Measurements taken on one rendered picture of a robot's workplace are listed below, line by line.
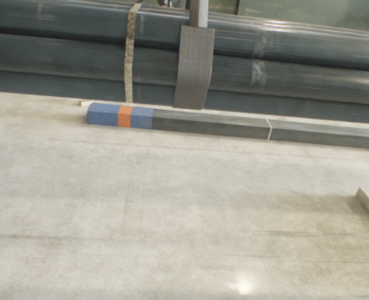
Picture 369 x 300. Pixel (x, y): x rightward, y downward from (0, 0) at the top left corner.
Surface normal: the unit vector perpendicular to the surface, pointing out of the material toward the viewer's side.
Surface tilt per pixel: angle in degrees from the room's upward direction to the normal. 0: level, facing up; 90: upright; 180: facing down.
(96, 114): 90
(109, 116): 90
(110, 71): 101
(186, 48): 60
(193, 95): 120
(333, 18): 90
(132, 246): 0
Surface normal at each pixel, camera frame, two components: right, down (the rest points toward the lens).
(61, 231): 0.11, -0.86
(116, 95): 0.01, 0.76
